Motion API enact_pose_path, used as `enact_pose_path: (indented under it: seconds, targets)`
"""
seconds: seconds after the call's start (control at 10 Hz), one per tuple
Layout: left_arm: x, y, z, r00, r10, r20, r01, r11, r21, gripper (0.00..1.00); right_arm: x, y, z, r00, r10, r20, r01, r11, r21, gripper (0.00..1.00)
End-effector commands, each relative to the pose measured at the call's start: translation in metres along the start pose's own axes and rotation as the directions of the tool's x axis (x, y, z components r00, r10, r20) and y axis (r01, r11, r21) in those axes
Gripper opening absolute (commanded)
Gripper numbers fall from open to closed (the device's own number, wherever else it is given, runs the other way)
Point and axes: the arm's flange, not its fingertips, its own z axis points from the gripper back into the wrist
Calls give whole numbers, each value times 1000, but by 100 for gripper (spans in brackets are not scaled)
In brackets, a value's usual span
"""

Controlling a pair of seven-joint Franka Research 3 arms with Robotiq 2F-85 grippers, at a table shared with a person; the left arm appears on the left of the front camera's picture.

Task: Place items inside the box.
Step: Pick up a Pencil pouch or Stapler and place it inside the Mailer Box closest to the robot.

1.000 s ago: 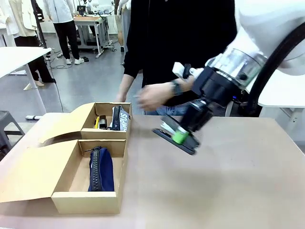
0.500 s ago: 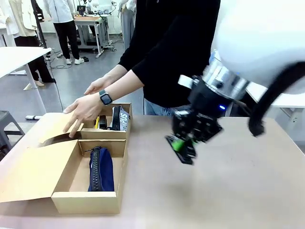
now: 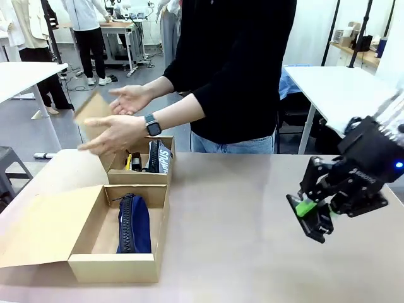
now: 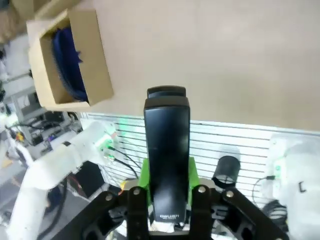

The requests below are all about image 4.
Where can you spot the cluttered equipment shelf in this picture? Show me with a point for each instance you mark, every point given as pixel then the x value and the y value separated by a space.
pixel 37 125

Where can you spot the brown cardboard box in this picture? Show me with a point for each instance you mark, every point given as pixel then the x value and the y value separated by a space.
pixel 100 62

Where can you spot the black equipment box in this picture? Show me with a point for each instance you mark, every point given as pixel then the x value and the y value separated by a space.
pixel 90 177

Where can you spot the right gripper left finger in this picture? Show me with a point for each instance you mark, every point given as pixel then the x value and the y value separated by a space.
pixel 136 212

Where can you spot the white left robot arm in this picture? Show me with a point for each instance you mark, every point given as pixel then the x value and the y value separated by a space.
pixel 62 160

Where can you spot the white slatted panel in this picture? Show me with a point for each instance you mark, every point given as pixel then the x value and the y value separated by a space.
pixel 225 140

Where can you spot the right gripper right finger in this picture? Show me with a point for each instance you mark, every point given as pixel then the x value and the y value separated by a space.
pixel 200 212

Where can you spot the blue cloth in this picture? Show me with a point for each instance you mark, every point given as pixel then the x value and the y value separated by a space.
pixel 68 62

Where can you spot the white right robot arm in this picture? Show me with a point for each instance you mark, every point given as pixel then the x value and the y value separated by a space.
pixel 295 162

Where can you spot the black stapler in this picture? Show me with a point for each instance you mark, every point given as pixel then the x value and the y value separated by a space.
pixel 167 150

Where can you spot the black cylindrical tube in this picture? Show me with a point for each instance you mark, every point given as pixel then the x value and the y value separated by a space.
pixel 226 167

